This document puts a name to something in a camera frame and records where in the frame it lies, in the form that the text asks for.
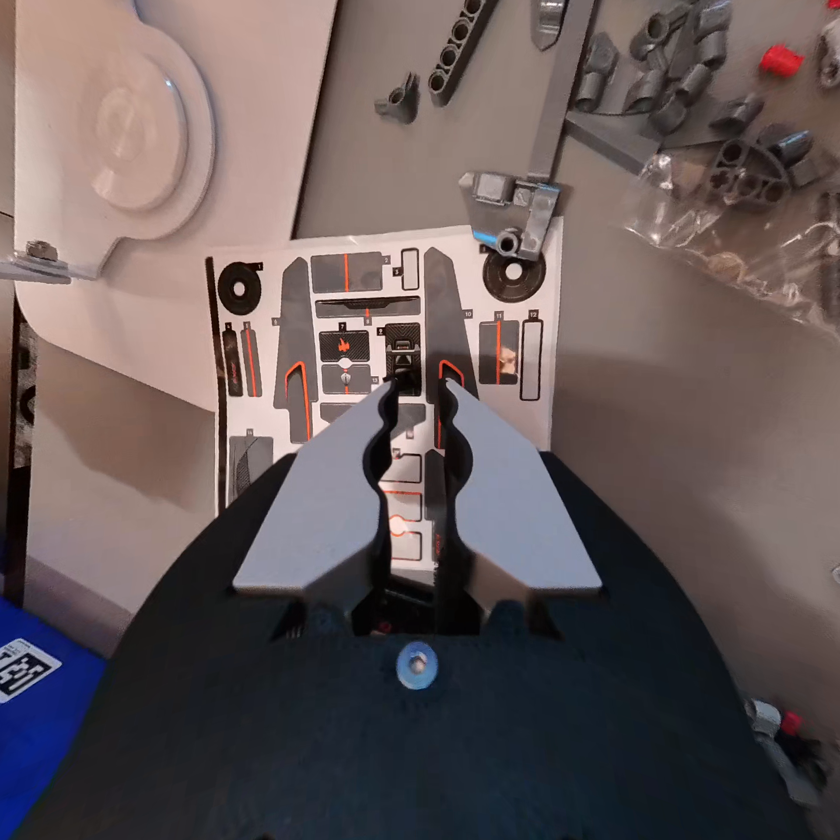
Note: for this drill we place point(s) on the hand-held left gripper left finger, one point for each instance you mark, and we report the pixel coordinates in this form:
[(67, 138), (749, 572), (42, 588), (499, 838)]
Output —
[(315, 518)]

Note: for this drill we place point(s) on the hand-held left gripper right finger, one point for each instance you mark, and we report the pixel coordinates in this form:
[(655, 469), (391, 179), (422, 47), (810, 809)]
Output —
[(518, 518)]

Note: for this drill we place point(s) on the lego sticker sheet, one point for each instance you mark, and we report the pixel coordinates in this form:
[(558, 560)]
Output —
[(295, 328)]

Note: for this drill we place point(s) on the small grey lego subassembly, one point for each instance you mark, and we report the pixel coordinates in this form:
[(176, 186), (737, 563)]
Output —
[(768, 722)]

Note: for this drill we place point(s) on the dark grey curved lego beam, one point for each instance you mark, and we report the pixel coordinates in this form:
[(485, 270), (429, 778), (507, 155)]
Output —
[(748, 177)]

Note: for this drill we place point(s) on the long grey lego strip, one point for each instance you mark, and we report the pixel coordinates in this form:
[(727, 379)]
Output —
[(558, 98)]

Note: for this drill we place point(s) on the long dark grey lego beam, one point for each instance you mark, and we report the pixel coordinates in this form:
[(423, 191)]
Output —
[(459, 52)]

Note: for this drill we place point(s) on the small clear plastic bag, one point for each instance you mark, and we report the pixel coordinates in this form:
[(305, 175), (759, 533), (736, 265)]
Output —
[(722, 262)]

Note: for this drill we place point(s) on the blue bin with tag label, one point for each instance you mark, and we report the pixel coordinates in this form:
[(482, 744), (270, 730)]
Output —
[(39, 741)]

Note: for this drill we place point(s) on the small grey angle connector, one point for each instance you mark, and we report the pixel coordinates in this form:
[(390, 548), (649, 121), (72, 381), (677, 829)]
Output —
[(397, 102)]

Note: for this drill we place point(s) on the pile of dark grey connectors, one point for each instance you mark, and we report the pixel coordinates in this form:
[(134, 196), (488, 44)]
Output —
[(656, 85)]

